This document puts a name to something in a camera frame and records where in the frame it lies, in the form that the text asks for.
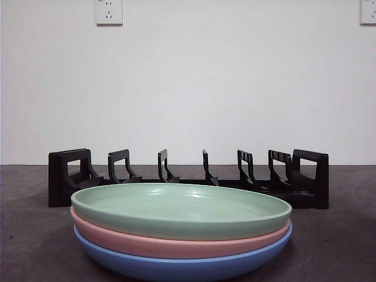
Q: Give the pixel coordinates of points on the pink round plate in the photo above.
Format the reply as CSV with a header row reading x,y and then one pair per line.
x,y
176,246

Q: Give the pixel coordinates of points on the blue round plate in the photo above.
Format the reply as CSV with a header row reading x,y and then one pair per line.
x,y
176,270

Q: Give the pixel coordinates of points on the white wall socket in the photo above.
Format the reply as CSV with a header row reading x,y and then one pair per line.
x,y
368,11
108,13

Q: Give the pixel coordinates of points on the green round plate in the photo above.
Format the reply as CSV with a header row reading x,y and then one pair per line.
x,y
176,211

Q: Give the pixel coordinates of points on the black plastic dish rack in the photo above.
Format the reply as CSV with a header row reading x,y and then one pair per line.
x,y
320,182

